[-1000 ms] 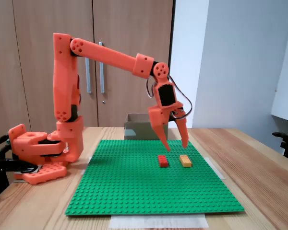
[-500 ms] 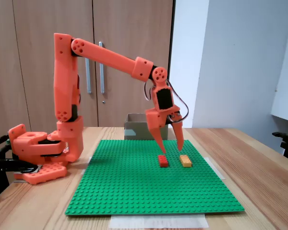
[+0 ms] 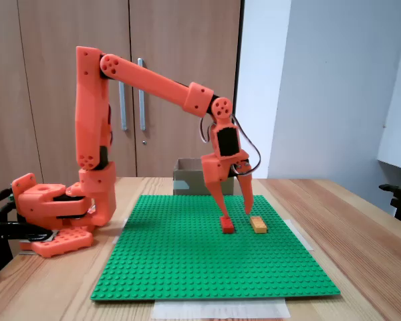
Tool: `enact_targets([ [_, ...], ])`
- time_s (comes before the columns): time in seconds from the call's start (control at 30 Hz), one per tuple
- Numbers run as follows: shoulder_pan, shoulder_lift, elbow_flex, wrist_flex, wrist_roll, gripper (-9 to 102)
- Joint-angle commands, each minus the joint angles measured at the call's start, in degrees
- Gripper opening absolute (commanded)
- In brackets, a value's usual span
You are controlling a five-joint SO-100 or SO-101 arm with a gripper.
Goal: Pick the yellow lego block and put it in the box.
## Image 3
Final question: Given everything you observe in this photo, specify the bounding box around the wooden cabinet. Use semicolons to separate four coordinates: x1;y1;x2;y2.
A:
0;0;245;201

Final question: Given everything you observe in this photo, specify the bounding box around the striped gripper servo cable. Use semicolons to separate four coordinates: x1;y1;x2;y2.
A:
199;112;263;177

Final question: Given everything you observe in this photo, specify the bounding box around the open cardboard box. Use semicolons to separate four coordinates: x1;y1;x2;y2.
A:
172;157;236;197

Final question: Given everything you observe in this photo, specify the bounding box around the black table clamp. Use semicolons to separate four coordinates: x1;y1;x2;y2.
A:
0;188;57;282

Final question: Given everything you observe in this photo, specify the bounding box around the yellow lego block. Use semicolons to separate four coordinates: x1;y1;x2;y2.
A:
249;215;269;234

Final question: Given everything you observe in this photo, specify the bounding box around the green lego baseplate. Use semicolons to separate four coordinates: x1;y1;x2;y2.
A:
90;194;342;303

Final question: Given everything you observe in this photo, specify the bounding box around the metal cabinet handle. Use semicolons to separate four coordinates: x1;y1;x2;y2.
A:
136;57;146;132
118;81;128;132

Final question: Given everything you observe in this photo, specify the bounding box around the red lego block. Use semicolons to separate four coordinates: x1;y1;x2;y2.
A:
219;215;236;234

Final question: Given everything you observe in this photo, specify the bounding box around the masking tape strip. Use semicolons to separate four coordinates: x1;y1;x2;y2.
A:
288;218;315;252
111;217;130;246
151;298;292;321

